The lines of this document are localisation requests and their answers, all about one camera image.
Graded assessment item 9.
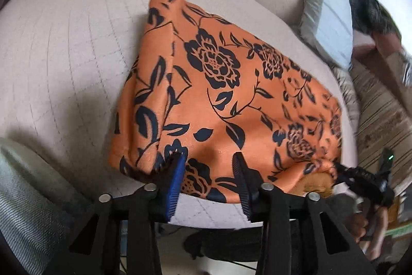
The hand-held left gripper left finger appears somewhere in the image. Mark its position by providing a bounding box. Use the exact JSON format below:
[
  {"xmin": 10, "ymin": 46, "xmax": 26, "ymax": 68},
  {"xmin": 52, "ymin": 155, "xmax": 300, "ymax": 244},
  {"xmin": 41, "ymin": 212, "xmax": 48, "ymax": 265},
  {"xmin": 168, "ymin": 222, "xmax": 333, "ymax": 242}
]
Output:
[{"xmin": 53, "ymin": 153, "xmax": 188, "ymax": 275}]

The pink quilted bed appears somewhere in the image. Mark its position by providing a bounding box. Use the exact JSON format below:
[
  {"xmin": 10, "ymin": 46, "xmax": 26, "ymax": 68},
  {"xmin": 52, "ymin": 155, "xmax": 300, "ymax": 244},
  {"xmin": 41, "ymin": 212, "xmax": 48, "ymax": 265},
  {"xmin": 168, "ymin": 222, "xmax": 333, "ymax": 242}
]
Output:
[{"xmin": 0, "ymin": 0, "xmax": 358, "ymax": 230}]

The person's right hand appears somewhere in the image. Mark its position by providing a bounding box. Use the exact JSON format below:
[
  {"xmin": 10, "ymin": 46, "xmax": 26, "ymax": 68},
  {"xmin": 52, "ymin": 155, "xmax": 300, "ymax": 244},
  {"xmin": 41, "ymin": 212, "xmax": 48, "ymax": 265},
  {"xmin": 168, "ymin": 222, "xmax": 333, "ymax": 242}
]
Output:
[{"xmin": 349, "ymin": 207, "xmax": 388, "ymax": 260}]

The orange floral shirt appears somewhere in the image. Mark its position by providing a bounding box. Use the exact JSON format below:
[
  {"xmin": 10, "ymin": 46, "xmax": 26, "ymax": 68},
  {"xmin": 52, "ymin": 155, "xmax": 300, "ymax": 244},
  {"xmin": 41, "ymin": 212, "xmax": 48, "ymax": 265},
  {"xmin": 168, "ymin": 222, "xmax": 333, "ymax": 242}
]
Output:
[{"xmin": 108, "ymin": 0, "xmax": 343, "ymax": 203}]

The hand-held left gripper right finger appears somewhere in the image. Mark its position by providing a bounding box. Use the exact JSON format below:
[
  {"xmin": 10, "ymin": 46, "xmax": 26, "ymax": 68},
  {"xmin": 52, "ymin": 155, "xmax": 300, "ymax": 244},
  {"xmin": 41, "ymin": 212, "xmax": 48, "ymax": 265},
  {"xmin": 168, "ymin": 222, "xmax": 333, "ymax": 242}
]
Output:
[{"xmin": 232, "ymin": 153, "xmax": 377, "ymax": 275}]

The striped floral beige quilt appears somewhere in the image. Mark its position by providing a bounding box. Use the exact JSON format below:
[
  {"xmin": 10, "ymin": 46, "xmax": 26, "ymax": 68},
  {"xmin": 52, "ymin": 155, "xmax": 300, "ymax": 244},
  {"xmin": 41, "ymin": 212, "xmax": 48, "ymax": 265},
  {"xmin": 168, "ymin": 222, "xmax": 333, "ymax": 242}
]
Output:
[{"xmin": 331, "ymin": 64, "xmax": 412, "ymax": 192}]

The black cable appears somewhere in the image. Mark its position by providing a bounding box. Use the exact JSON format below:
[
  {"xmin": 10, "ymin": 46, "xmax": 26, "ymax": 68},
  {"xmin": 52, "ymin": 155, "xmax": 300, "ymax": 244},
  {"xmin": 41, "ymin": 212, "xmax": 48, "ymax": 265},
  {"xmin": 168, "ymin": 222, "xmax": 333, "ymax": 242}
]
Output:
[{"xmin": 222, "ymin": 260, "xmax": 260, "ymax": 273}]

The light blue grey pillow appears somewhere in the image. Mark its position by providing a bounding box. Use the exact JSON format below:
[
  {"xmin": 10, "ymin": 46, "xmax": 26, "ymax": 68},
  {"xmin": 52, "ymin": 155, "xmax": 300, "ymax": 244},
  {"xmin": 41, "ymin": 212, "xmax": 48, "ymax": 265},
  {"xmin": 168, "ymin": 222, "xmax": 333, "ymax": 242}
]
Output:
[{"xmin": 298, "ymin": 0, "xmax": 354, "ymax": 70}]

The fur-trimmed brown coat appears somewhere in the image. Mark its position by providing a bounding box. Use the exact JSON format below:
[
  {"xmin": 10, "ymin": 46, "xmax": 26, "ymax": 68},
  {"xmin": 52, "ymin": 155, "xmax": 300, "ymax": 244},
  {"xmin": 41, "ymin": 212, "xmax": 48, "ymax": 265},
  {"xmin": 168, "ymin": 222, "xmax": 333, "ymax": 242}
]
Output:
[{"xmin": 348, "ymin": 0, "xmax": 401, "ymax": 37}]

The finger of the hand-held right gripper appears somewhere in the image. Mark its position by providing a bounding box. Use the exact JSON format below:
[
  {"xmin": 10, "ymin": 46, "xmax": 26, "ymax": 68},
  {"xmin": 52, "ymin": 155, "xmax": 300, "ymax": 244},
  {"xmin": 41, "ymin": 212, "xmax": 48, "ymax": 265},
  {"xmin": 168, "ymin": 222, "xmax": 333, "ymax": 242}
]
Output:
[{"xmin": 332, "ymin": 161, "xmax": 358, "ymax": 189}]

